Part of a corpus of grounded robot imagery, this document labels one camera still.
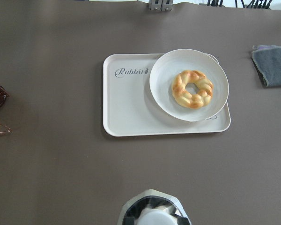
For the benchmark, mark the white rabbit tray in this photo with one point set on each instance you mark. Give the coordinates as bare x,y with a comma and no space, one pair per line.
129,108

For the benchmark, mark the grey folded cloth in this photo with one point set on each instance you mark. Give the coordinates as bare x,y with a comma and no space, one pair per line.
267,59

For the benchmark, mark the braided ring bread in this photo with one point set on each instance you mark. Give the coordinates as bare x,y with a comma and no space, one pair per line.
192,89

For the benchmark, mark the white plate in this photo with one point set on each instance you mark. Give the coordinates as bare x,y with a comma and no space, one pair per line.
173,63

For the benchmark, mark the metal frame bracket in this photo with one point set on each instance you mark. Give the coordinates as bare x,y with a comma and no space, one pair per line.
161,5

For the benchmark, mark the tea bottle white cap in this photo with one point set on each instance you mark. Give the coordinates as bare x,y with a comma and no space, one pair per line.
153,207

